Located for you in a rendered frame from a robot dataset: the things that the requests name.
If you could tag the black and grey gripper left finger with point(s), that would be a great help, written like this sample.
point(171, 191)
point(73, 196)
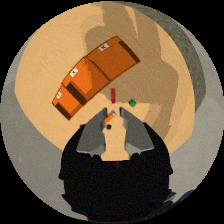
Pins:
point(87, 141)

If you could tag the small green cube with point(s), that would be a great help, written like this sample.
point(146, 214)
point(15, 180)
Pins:
point(132, 103)

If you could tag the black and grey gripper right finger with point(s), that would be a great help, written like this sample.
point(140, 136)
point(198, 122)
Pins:
point(141, 138)

